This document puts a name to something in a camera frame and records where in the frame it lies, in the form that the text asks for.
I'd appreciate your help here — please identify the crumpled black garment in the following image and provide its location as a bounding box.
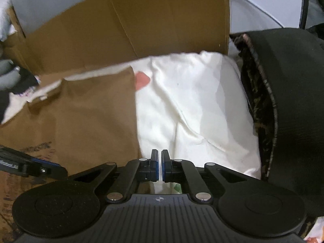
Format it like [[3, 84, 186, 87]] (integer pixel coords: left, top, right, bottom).
[[0, 67, 41, 123]]

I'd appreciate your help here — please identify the striped white cloth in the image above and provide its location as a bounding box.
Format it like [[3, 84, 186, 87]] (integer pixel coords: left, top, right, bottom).
[[2, 78, 62, 124]]

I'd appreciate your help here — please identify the folded black garment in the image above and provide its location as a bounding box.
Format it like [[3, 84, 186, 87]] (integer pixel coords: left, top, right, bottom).
[[240, 28, 324, 218]]

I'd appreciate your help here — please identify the brown printed t-shirt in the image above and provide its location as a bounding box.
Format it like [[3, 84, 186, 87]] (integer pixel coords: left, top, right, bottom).
[[0, 66, 143, 233]]

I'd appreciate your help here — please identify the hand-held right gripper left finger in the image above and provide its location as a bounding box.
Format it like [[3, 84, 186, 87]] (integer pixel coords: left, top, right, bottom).
[[73, 149, 159, 204]]

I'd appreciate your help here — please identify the leopard print garment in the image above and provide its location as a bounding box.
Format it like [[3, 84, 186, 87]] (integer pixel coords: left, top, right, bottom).
[[230, 33, 279, 181]]

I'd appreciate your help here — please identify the white pillow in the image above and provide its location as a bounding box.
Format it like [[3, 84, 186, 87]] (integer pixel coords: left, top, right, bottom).
[[0, 0, 17, 42]]

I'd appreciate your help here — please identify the black stand pole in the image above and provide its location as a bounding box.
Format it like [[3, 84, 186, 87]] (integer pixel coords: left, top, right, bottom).
[[299, 0, 312, 29]]

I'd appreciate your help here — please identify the flattened cardboard box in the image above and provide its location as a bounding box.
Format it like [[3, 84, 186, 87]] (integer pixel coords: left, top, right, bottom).
[[2, 0, 231, 75]]

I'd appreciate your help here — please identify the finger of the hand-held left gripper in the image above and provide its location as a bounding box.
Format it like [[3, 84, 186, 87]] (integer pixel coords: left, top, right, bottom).
[[25, 157, 68, 180]]

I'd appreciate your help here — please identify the grey-blue neck pillow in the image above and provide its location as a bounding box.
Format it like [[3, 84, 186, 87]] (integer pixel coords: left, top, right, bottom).
[[0, 59, 22, 90]]

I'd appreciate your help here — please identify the grey upright mattress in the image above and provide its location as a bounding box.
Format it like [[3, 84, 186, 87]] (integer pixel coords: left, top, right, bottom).
[[10, 0, 119, 34]]

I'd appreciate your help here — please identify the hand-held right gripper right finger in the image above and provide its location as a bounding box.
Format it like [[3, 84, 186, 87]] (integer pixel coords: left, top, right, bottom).
[[161, 149, 248, 204]]

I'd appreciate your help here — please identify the cream bear printed blanket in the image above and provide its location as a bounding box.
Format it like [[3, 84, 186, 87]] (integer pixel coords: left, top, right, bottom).
[[5, 51, 262, 195]]

